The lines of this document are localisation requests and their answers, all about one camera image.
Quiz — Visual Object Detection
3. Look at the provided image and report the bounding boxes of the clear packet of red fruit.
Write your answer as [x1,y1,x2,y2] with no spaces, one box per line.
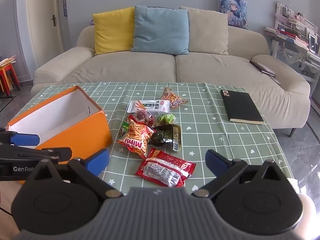
[132,110,156,126]

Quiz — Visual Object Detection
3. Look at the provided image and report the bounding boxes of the black notebook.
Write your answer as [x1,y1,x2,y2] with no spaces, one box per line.
[220,89,265,125]

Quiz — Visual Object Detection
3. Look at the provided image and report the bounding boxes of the blue pillow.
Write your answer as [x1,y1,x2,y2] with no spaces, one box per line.
[131,5,190,56]

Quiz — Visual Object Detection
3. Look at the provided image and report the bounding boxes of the red stool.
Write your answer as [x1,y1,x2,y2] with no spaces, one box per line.
[0,63,21,93]

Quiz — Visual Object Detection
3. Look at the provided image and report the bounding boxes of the green checkered tablecloth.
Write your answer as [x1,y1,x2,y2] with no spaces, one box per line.
[11,81,295,193]

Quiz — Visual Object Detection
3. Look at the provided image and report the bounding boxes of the tablet screen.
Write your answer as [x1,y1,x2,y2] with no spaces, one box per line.
[308,33,320,54]

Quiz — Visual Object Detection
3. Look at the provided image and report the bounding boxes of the beige pillow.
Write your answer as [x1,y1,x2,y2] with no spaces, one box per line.
[179,6,229,56]

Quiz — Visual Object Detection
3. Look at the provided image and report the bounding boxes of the pile of pink books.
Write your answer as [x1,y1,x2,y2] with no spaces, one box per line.
[265,26,309,47]

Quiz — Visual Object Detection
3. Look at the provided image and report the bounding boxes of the stack of papers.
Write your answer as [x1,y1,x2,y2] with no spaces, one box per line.
[0,55,17,67]

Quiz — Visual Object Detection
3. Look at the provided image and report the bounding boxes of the cartoon print pillow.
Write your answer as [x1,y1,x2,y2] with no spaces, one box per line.
[216,0,248,30]

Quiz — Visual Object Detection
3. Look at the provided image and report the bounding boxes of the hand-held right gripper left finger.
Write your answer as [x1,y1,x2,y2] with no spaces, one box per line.
[33,148,124,198]

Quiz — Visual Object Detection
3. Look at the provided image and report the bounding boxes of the dark book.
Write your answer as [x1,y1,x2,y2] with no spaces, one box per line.
[249,60,282,85]

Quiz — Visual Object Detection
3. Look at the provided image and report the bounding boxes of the orange stick snack bag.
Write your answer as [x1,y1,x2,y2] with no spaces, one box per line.
[116,115,156,160]

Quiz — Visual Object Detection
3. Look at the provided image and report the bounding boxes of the clear packet of green snack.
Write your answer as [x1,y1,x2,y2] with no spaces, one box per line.
[153,112,176,128]

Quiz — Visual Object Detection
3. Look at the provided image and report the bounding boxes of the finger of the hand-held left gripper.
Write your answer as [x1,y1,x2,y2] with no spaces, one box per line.
[0,145,73,165]
[0,127,41,147]

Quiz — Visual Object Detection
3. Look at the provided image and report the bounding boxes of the orange mixed nut packet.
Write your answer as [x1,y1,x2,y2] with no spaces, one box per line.
[160,87,189,110]

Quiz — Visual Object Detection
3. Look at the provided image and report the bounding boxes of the dark seaweed packet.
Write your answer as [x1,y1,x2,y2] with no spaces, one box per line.
[148,123,182,153]

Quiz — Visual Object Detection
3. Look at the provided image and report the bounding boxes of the beige fabric sofa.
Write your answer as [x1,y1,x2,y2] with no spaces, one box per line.
[30,6,311,138]

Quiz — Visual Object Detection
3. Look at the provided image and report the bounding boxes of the white door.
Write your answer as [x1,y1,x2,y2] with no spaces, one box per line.
[26,0,66,53]

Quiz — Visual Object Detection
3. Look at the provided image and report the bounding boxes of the yellow pillow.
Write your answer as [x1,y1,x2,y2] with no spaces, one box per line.
[92,7,136,56]

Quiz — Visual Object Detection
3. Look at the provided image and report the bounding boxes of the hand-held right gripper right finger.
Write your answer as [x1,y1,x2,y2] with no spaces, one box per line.
[192,149,288,198]

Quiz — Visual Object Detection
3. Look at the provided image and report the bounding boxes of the orange cardboard box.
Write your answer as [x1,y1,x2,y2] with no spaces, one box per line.
[6,85,113,180]

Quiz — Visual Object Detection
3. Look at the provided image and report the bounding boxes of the red packet with white label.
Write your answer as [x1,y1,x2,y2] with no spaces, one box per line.
[134,148,197,188]

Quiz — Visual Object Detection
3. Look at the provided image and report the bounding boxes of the green sausage snack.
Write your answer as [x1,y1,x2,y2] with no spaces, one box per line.
[118,121,130,138]

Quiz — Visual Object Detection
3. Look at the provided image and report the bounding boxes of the white stick snack packet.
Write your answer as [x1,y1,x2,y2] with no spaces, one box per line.
[126,99,171,114]

